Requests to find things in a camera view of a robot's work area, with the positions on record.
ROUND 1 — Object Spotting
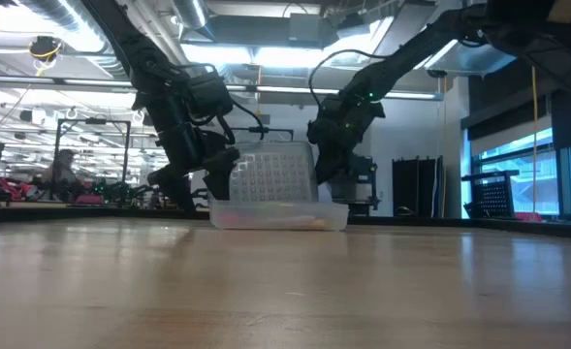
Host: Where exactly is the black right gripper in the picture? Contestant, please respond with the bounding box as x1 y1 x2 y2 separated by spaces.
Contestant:
307 93 386 186

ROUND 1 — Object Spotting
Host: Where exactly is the black rig frame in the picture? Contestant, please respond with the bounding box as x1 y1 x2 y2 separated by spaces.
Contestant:
231 126 296 147
50 117 133 196

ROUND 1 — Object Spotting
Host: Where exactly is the black background robot rig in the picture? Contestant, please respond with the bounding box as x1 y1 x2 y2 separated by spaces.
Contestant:
89 177 151 210

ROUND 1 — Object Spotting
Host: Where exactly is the yellow ceiling cable reel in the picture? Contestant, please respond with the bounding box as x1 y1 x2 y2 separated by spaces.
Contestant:
28 35 64 65

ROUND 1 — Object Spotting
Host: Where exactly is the red fabric pile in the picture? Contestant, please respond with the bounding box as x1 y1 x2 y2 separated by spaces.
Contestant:
0 175 42 203

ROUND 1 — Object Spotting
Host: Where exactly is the black aluminium table frame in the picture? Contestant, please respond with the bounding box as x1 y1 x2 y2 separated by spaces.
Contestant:
0 205 571 241

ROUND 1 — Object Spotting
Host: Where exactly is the yellow hanging cable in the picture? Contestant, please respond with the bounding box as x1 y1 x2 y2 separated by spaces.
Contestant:
528 65 541 215

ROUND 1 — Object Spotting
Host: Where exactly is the black equipment stand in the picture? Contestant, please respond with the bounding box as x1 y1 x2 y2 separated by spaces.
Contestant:
346 153 380 215

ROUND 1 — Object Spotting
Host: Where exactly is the seated person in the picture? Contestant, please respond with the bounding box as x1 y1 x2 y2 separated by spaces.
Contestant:
42 148 80 201

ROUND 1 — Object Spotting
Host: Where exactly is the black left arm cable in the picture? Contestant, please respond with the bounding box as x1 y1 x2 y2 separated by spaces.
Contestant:
218 98 268 143

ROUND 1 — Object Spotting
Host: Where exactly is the black cabinet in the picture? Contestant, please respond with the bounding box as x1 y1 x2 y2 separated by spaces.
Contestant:
392 156 437 217

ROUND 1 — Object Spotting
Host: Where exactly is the clear plastic pencil box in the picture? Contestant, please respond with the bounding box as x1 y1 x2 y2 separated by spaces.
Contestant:
208 199 351 232

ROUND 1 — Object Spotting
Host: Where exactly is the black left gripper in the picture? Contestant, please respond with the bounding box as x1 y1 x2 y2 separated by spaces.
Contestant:
146 120 242 213

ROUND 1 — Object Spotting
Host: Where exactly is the black perforated crate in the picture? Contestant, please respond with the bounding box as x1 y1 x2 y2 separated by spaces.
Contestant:
460 170 521 220

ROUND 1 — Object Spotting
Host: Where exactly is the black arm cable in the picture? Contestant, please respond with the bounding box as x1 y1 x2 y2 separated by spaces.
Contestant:
218 98 268 143
308 48 389 111

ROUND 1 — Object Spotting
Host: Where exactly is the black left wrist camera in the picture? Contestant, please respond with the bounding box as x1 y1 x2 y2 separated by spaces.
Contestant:
183 63 236 123

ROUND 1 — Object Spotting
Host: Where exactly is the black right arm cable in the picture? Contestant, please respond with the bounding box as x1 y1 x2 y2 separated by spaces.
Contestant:
308 48 389 111

